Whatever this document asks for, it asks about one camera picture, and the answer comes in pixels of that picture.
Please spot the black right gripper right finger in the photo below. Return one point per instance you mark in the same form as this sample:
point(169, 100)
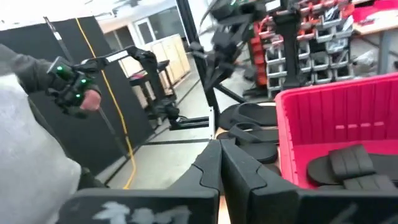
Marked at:
point(280, 205)

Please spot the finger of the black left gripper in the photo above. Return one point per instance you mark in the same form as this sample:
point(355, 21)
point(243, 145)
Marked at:
point(215, 79)
point(225, 77)

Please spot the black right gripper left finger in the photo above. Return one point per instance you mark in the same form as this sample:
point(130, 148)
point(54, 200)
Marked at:
point(140, 205)

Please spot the black flip-flop sandal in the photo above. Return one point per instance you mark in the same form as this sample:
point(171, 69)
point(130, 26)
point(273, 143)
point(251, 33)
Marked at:
point(255, 113)
point(258, 133)

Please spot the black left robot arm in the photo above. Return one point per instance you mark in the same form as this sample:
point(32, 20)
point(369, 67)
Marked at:
point(230, 12)

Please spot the red plastic ribbed bin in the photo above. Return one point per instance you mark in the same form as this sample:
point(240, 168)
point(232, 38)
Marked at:
point(326, 105)

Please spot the light wooden cabinet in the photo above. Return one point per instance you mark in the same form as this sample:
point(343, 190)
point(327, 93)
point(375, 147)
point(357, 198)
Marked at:
point(174, 53)

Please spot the small black table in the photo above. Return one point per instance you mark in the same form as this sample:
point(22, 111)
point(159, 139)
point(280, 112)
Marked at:
point(164, 67)

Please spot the white framed door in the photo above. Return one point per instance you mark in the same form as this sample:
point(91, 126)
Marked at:
point(144, 31)

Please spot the black partition panel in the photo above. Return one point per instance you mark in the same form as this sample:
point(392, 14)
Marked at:
point(77, 130)

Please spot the rack of small parts bins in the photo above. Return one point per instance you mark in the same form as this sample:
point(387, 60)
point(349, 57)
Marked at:
point(326, 46)

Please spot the person's hand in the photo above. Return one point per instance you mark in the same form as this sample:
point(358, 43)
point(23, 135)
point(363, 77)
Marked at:
point(90, 100)

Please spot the person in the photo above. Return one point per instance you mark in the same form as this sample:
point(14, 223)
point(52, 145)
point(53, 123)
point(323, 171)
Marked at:
point(31, 140)

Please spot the wooden workbench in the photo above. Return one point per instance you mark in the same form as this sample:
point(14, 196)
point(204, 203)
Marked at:
point(373, 25)

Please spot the black aluminium table frame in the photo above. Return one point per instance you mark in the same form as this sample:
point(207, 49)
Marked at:
point(207, 102)

